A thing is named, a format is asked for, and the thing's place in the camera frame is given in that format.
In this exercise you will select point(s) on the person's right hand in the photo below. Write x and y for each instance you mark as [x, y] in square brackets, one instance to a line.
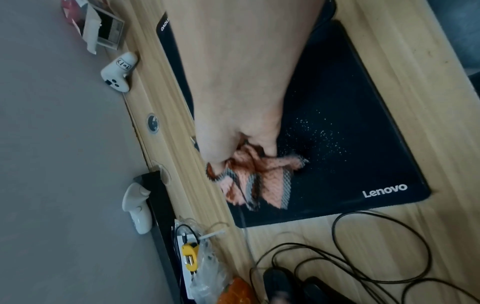
[243, 74]

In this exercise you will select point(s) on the black mouse pad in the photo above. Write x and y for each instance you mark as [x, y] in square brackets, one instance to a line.
[356, 104]
[167, 41]

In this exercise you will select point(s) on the pink cleaning cloth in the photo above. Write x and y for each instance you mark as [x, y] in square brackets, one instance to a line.
[270, 184]

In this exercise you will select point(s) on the black mouse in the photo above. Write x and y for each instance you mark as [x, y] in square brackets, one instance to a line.
[277, 282]
[322, 292]

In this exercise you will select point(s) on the white controller with label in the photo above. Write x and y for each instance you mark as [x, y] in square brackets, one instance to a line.
[116, 74]

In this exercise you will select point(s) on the small open cardboard box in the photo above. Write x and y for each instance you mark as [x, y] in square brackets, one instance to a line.
[108, 29]

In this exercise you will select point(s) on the long black bar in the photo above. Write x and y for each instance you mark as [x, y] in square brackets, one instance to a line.
[161, 213]

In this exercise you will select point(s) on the pink box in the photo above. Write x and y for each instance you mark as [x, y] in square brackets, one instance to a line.
[73, 12]

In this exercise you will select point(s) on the yellow tape measure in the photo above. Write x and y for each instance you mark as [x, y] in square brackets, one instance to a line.
[190, 256]

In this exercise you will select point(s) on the clear plastic bag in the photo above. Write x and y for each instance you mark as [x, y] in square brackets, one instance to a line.
[210, 276]

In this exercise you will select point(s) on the orange juice bottle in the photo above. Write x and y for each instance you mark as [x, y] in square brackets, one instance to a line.
[238, 292]

